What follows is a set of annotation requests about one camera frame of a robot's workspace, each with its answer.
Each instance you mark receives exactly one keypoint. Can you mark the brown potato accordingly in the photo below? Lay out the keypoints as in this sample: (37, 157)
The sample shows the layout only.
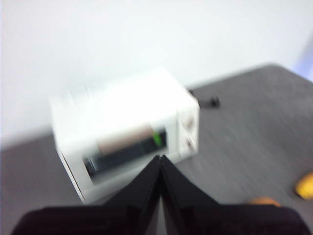
(264, 202)

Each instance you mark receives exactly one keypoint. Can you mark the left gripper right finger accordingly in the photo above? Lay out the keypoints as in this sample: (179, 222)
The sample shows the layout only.
(232, 220)

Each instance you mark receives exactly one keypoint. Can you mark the beige oven knob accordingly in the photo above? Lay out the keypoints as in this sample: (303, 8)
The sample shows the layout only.
(188, 121)
(188, 143)

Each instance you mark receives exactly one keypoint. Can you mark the white toaster oven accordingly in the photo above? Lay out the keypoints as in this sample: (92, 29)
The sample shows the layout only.
(110, 105)

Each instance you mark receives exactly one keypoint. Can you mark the yellow corn cob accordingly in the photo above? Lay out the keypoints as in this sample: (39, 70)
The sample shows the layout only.
(305, 186)

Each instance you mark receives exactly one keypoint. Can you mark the purple eggplant green stem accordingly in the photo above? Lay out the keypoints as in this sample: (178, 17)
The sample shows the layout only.
(157, 139)

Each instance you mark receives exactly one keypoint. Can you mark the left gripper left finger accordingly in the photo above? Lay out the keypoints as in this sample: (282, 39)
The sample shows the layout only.
(97, 220)

